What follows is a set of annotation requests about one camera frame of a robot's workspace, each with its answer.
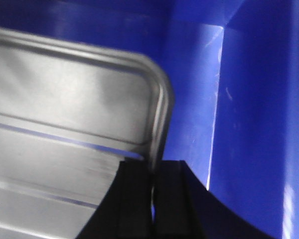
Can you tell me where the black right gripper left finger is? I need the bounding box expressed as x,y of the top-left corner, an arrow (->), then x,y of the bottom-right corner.
76,161 -> 151,239

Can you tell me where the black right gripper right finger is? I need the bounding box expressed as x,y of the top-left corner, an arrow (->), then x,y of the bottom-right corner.
154,160 -> 270,239

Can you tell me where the silver metal tray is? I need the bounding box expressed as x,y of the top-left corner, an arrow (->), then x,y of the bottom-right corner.
0,28 -> 173,239

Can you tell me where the blue target box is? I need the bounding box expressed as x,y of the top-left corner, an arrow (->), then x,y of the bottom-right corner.
0,0 -> 299,239

